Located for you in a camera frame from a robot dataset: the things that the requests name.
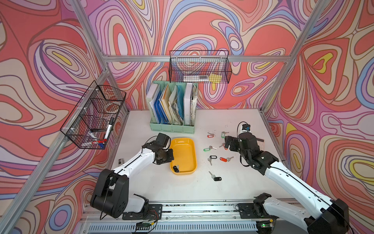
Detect green file organizer rack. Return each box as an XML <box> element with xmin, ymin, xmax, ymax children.
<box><xmin>145</xmin><ymin>80</ymin><xmax>199</xmax><ymax>135</ymax></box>

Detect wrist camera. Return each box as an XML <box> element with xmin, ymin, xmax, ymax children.
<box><xmin>240</xmin><ymin>123</ymin><xmax>251</xmax><ymax>133</ymax></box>
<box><xmin>155</xmin><ymin>133</ymin><xmax>170</xmax><ymax>148</ymax></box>

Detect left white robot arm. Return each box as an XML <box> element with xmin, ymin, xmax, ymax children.
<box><xmin>90</xmin><ymin>147</ymin><xmax>174</xmax><ymax>218</ymax></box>

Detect black tag key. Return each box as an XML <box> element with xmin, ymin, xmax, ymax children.
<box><xmin>207</xmin><ymin>155</ymin><xmax>218</xmax><ymax>166</ymax></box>
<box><xmin>209</xmin><ymin>171</ymin><xmax>222</xmax><ymax>181</ymax></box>
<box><xmin>173</xmin><ymin>165</ymin><xmax>179</xmax><ymax>173</ymax></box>

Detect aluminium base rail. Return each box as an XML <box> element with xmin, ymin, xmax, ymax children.
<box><xmin>74</xmin><ymin>199</ymin><xmax>309</xmax><ymax>234</ymax></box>

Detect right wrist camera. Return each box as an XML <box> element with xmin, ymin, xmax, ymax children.
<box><xmin>240</xmin><ymin>123</ymin><xmax>251</xmax><ymax>133</ymax></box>

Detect documents and folders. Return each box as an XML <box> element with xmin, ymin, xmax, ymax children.
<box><xmin>146</xmin><ymin>82</ymin><xmax>198</xmax><ymax>126</ymax></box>

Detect marker pen in basket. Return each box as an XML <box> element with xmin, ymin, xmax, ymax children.
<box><xmin>104</xmin><ymin>117</ymin><xmax>115</xmax><ymax>140</ymax></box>

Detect orange red tag key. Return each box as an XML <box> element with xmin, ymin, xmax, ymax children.
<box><xmin>220</xmin><ymin>157</ymin><xmax>233</xmax><ymax>162</ymax></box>

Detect black wire basket wall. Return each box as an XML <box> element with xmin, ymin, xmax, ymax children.
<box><xmin>60</xmin><ymin>81</ymin><xmax>127</xmax><ymax>150</ymax></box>
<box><xmin>169</xmin><ymin>49</ymin><xmax>232</xmax><ymax>83</ymax></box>

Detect yellow storage tray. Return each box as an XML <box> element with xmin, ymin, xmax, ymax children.
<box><xmin>169</xmin><ymin>137</ymin><xmax>197</xmax><ymax>176</ymax></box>

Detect light green tag key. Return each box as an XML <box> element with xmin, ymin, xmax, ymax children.
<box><xmin>221</xmin><ymin>131</ymin><xmax>229</xmax><ymax>138</ymax></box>

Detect yellow sticky notes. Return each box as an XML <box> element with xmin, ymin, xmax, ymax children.
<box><xmin>208</xmin><ymin>73</ymin><xmax>222</xmax><ymax>83</ymax></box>

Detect black wire basket left wall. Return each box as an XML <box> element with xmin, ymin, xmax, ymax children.
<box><xmin>60</xmin><ymin>81</ymin><xmax>127</xmax><ymax>150</ymax></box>

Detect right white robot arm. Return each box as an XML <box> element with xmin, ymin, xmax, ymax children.
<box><xmin>225</xmin><ymin>132</ymin><xmax>350</xmax><ymax>234</ymax></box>

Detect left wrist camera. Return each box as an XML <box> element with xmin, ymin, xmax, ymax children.
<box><xmin>155</xmin><ymin>133</ymin><xmax>170</xmax><ymax>148</ymax></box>

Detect black wire basket back wall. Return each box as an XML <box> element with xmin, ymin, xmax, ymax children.
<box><xmin>169</xmin><ymin>49</ymin><xmax>232</xmax><ymax>83</ymax></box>

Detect pink calculator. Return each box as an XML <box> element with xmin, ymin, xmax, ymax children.
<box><xmin>256</xmin><ymin>138</ymin><xmax>265</xmax><ymax>150</ymax></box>

